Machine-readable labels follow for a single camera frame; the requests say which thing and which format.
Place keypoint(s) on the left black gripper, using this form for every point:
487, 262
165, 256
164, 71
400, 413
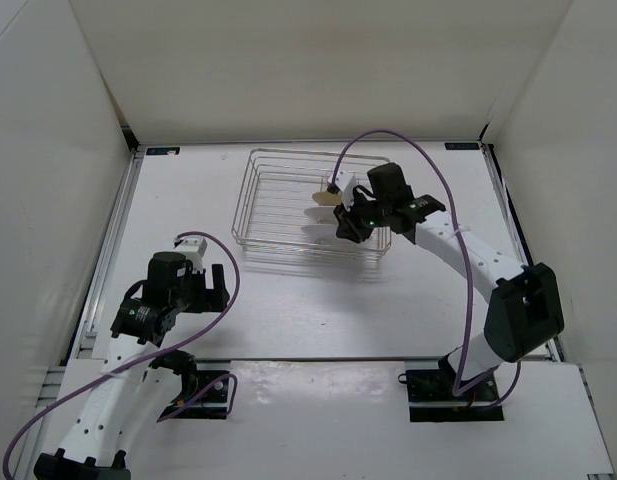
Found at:
214, 299

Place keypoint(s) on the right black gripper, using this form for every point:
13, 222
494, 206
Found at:
348, 227

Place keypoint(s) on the white patterned plate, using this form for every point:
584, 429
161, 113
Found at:
326, 234

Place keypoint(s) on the silver wire dish rack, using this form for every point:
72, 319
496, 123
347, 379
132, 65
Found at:
277, 186

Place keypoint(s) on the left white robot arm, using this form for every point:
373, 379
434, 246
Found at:
140, 378

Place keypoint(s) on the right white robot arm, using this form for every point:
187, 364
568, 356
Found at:
524, 306

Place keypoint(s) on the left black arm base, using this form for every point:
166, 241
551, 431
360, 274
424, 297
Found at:
208, 393

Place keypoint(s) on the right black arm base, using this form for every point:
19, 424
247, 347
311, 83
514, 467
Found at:
430, 399

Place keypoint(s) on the beige plate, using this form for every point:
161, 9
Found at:
326, 198

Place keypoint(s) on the right blue corner sticker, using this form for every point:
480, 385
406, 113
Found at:
461, 146

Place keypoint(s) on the blue corner sticker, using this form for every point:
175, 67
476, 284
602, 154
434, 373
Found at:
162, 151
461, 146

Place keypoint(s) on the left blue corner sticker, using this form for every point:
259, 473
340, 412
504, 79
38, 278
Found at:
162, 151

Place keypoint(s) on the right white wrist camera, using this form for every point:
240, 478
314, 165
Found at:
340, 189

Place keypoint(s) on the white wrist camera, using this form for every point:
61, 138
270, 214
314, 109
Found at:
193, 248
340, 189

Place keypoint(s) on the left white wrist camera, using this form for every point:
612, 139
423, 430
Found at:
193, 248

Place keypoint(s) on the aluminium table rail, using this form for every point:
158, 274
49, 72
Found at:
87, 327

